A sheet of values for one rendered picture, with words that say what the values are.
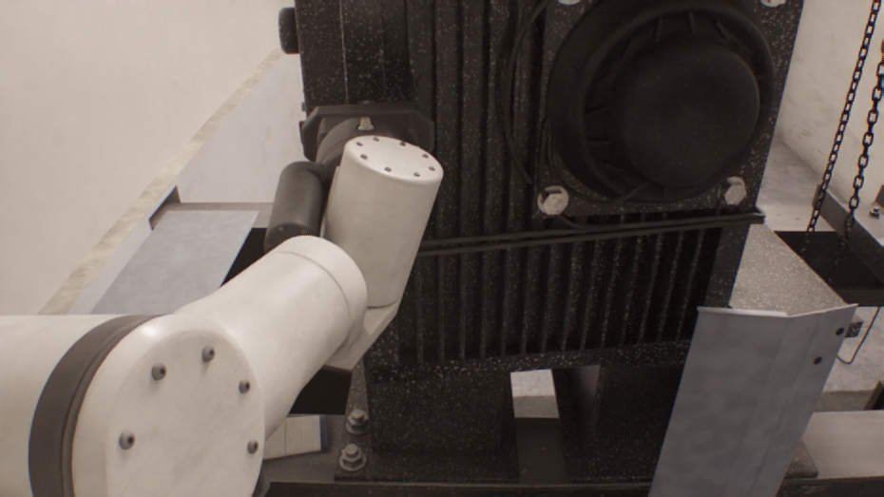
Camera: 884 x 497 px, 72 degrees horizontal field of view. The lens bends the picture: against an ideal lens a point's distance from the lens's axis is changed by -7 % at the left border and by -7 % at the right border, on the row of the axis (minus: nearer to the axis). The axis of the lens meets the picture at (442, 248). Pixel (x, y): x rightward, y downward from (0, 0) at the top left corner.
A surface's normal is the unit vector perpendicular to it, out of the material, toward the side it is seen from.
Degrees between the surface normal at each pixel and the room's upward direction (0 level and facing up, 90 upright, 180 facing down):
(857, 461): 0
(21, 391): 31
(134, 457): 76
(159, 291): 0
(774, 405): 90
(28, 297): 90
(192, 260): 0
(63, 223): 90
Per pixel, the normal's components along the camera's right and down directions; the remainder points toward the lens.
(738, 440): -0.13, 0.52
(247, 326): 0.50, -0.71
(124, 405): 0.93, -0.06
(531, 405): 0.00, -0.85
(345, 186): -0.71, 0.14
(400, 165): 0.29, -0.83
